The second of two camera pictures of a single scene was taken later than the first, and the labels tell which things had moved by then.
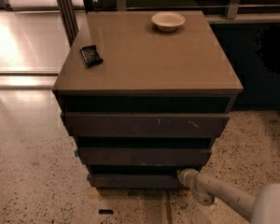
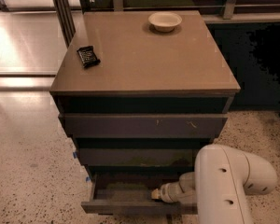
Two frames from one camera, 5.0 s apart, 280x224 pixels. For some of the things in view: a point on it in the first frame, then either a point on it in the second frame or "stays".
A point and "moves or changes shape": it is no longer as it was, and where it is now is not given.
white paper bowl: (167, 21) stays
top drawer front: (146, 124) stays
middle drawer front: (106, 156) stays
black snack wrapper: (91, 55) stays
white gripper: (186, 175) -> (166, 194)
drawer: (136, 181) moves or changes shape
